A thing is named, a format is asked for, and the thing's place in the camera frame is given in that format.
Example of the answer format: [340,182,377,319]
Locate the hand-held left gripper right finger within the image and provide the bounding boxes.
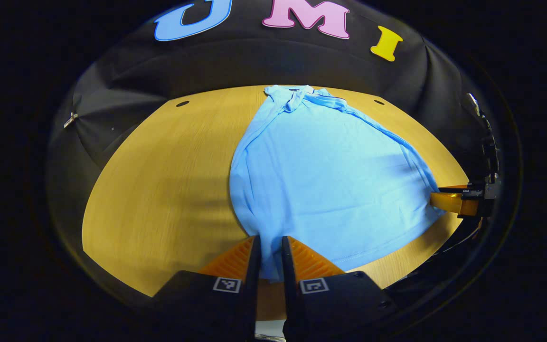
[281,235,397,342]

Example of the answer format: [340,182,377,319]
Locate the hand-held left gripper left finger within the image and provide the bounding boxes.
[150,235,261,342]

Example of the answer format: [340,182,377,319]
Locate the light blue T-shirt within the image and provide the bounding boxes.
[228,85,446,281]

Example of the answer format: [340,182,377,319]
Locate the black backdrop cloth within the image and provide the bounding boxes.
[46,0,497,247]

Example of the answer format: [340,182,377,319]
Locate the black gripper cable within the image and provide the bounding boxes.
[428,218,485,259]

